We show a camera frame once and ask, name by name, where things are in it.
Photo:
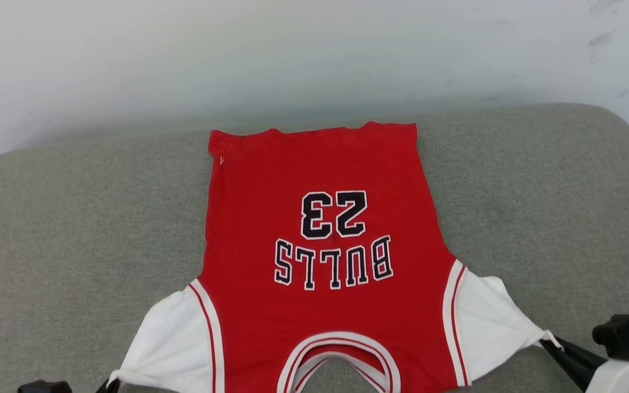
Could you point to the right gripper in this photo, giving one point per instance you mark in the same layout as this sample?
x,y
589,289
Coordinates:
x,y
620,330

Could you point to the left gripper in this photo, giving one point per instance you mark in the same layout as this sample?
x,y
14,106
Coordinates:
x,y
44,387

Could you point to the red white basketball jersey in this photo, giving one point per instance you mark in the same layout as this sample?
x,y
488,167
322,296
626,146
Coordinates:
x,y
320,311

